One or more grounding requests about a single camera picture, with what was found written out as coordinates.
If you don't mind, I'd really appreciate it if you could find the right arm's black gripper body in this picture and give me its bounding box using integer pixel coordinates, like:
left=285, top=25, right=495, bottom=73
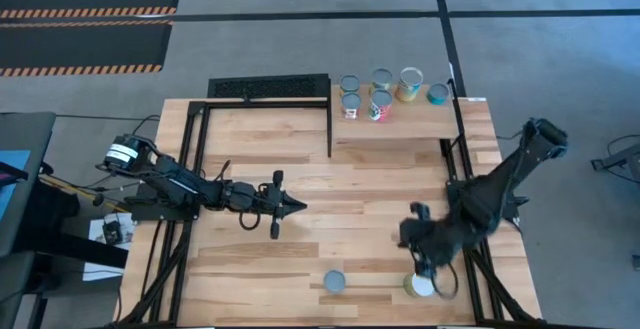
left=398, top=201, right=469, bottom=271

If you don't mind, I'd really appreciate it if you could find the left arm's black gripper body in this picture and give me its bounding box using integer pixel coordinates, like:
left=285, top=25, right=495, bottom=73
left=226, top=169, right=286, bottom=241

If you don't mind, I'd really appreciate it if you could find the yellow-green oranges can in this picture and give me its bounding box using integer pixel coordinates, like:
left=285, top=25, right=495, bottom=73
left=402, top=271, right=436, bottom=299

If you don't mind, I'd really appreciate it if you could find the short orange mushrooms can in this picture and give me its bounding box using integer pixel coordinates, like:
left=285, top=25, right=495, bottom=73
left=322, top=269, right=347, bottom=294

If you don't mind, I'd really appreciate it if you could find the white and red strawberry can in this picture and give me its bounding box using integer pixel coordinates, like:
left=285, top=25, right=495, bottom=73
left=340, top=91, right=363, bottom=121

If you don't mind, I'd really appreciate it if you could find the red and green can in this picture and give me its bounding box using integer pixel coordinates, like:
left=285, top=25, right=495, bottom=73
left=368, top=88, right=394, bottom=123

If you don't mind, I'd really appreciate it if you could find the short teal can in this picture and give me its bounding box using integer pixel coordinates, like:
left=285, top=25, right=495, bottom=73
left=427, top=82, right=451, bottom=106

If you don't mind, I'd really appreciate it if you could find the yellow can with green print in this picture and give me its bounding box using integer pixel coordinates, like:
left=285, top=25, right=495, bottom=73
left=369, top=67, right=395, bottom=94

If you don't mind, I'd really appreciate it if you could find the tall yellow and blue can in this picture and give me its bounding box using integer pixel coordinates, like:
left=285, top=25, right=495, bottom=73
left=395, top=66, right=425, bottom=104

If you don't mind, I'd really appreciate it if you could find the light wooden shelf board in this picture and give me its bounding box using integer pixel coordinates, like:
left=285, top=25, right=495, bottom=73
left=331, top=84, right=460, bottom=141

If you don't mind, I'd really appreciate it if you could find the black perforated panel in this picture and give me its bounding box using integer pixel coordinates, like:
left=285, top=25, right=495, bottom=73
left=206, top=72, right=332, bottom=100

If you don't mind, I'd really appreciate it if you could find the green and orange fruit can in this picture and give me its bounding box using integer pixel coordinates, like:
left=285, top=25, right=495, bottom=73
left=339, top=73, right=361, bottom=96

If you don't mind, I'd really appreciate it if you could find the small black device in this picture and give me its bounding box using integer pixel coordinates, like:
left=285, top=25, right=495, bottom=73
left=101, top=219, right=124, bottom=246

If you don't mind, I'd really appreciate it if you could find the white paper sheet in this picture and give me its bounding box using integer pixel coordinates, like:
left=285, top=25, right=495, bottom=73
left=81, top=215, right=137, bottom=283

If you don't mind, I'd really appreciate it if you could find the yellow rod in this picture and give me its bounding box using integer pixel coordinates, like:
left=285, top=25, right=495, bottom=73
left=38, top=174, right=132, bottom=214

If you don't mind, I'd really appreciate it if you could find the black floor stand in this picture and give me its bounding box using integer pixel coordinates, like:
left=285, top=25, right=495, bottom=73
left=589, top=136, right=640, bottom=186

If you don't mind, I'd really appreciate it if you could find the dark grey side desk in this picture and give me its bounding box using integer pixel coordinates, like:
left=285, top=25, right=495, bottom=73
left=0, top=111, right=58, bottom=329

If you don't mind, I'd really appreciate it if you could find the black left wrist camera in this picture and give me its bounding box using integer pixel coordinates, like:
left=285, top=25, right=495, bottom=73
left=251, top=184, right=274, bottom=209

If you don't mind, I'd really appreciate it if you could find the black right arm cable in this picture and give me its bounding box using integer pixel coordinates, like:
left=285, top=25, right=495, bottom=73
left=431, top=262, right=460, bottom=301

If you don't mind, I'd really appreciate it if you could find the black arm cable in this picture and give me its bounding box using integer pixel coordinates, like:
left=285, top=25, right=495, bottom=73
left=237, top=210, right=263, bottom=232
left=431, top=262, right=460, bottom=301

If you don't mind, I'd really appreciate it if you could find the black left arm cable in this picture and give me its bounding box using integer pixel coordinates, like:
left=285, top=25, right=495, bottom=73
left=237, top=210, right=263, bottom=232

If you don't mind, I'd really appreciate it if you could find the black aluminium rig frame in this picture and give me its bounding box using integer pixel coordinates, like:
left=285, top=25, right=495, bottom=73
left=114, top=98, right=544, bottom=329

